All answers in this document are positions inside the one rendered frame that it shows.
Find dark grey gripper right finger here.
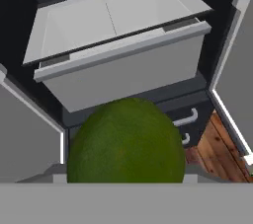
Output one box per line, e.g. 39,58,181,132
184,164,232,184

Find black fridge body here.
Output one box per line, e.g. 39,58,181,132
0,0,253,157

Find white freezer drawer handle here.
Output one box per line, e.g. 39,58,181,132
181,132,192,146
172,108,200,128

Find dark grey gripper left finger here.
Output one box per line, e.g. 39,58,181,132
15,163,69,184

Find grey fridge door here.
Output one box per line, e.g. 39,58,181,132
0,63,67,184
207,0,253,177

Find white fridge drawer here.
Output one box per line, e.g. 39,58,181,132
33,17,212,113

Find white fridge shelf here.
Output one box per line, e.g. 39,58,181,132
22,0,214,68

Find green lime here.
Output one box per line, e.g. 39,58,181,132
66,97,187,184

